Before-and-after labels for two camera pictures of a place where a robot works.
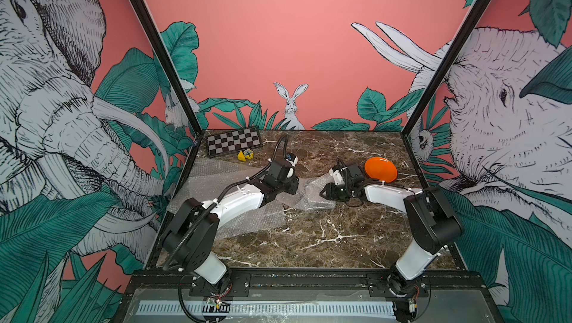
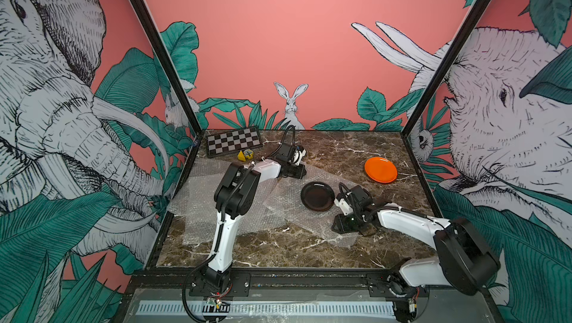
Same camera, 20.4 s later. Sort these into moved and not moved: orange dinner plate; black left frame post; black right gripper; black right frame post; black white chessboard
Moved: black right gripper
Not moved: black white chessboard; orange dinner plate; black left frame post; black right frame post
